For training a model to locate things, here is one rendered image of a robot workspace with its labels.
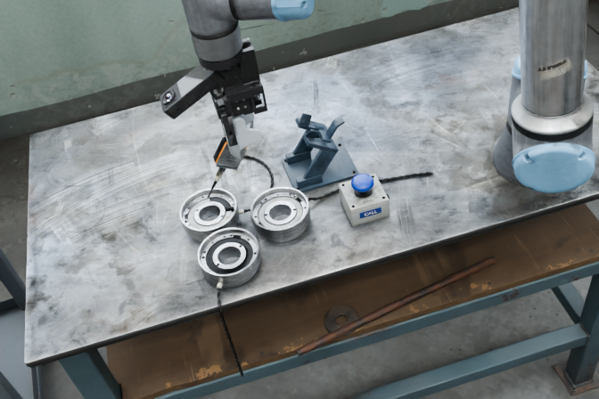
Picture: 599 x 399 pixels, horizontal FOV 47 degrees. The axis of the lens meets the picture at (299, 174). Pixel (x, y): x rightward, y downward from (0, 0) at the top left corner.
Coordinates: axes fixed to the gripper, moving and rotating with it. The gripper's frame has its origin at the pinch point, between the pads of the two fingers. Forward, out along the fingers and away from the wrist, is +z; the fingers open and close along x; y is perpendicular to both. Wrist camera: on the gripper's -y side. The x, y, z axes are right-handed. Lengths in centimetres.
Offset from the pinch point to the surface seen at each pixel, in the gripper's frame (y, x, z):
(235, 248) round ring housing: -4.3, -13.0, 10.9
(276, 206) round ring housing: 4.9, -6.3, 10.7
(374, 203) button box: 20.8, -14.3, 8.9
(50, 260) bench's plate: -36.9, -0.5, 13.1
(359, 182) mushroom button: 19.4, -11.2, 5.9
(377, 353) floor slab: 25, 7, 93
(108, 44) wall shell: -28, 153, 62
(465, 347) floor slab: 49, 0, 93
